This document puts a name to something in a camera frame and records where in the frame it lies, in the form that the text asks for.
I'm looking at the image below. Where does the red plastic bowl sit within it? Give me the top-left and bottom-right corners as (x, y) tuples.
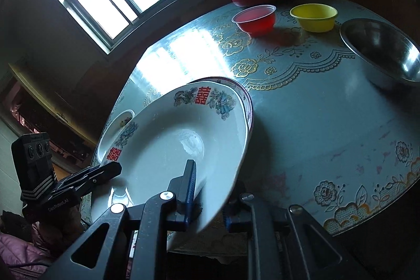
(232, 4), (277, 36)

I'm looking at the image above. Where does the stainless steel bowl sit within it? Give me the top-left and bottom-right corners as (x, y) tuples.
(339, 18), (420, 91)

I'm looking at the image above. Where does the person's left forearm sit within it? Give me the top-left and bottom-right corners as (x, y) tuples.
(0, 201), (86, 280)

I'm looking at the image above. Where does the yellow plastic bowl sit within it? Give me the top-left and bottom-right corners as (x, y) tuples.
(290, 3), (338, 33)

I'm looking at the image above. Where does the large white floral plate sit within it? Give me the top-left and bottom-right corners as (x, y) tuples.
(91, 81), (248, 251)

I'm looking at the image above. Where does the dark wooden cabinet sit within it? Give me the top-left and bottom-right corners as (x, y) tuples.
(0, 64), (99, 169)

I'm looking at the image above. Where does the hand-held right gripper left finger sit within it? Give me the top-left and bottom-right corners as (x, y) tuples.
(43, 159), (197, 280)

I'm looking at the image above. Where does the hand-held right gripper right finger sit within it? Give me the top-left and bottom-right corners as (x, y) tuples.
(223, 193), (375, 280)

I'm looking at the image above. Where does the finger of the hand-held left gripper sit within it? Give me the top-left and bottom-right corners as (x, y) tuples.
(70, 162), (123, 185)
(54, 180), (101, 200)

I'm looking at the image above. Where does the small white floral plate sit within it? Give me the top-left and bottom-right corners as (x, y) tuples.
(97, 109), (136, 163)

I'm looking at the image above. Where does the blue floral tablecloth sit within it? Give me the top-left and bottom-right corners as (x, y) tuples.
(80, 0), (420, 236)

